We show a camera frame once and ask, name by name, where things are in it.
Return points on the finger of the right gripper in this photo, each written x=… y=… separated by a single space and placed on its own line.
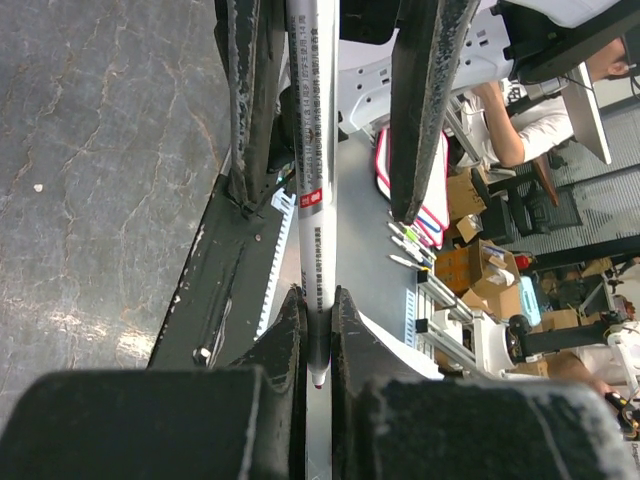
x=250 y=36
x=424 y=63

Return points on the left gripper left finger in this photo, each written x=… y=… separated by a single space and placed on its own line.
x=243 y=421

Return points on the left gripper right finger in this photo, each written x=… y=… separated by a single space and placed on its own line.
x=390 y=422

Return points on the white marker pen body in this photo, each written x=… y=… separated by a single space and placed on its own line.
x=314 y=190

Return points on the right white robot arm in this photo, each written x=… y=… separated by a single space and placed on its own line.
x=538 y=46

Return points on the seated person in white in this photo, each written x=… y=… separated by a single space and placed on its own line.
x=512 y=140

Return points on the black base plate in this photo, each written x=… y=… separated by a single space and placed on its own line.
x=214 y=311

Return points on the white slotted cable duct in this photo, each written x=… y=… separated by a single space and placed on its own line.
x=284 y=204

